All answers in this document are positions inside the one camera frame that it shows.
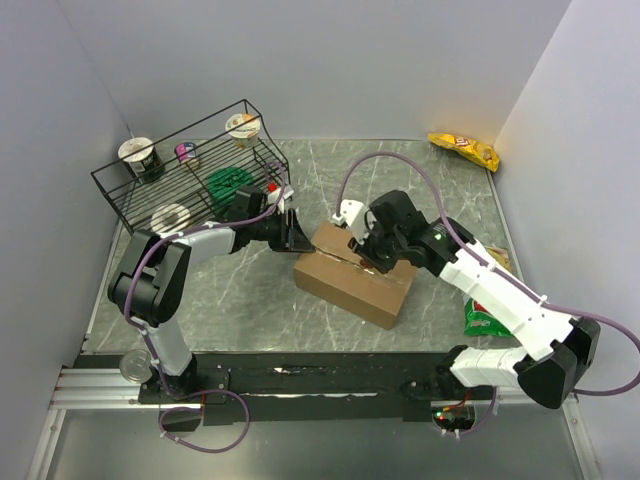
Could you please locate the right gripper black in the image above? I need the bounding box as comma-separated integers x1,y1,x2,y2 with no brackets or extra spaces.
349,218,406,275

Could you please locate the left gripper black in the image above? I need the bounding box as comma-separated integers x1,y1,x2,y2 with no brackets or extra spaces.
248,208,314,253

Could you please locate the brown cardboard express box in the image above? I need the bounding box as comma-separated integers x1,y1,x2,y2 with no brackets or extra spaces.
294,221,417,330

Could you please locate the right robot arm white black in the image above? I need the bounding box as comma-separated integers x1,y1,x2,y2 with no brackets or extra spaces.
334,190,600,409

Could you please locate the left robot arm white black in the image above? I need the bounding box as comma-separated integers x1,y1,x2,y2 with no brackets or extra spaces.
107,186,315,402

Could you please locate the green lidded jar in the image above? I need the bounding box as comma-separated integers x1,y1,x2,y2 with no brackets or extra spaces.
205,167,254,206

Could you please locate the green cassava chips bag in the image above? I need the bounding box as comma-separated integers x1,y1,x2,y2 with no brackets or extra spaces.
463,295,513,338

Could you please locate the yogurt cup peach label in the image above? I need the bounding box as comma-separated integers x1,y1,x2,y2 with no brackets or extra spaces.
225,113,262,148

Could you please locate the yellow lays chips bag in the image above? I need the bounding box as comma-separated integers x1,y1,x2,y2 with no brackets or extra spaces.
427,132,501,173

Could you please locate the small purple yogurt cup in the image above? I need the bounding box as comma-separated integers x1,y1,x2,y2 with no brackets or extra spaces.
174,141,199,168

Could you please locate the dark labelled yogurt cup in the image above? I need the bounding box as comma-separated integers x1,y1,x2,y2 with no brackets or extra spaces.
117,137,165,184

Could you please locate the orange labelled tin can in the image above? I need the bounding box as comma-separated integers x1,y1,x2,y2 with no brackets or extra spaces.
119,349,153,385

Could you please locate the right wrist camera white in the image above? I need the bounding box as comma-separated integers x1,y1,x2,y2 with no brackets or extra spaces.
331,199,376,245

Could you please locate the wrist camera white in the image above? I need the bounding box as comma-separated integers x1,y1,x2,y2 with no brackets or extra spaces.
267,183,294,213
331,199,376,245

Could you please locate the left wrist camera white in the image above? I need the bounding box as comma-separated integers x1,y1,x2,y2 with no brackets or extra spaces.
267,183,294,213

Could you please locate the black wire rack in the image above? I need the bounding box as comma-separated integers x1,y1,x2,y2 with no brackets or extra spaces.
91,99,291,233

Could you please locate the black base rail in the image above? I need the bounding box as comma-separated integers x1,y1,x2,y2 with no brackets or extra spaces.
74,350,501,427

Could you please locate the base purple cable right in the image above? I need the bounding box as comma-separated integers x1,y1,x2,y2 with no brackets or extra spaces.
441,387,499,441

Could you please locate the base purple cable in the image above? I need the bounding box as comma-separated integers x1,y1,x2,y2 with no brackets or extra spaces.
441,387,499,441
158,388,252,455

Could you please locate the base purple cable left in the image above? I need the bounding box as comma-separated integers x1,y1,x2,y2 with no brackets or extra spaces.
158,388,252,455

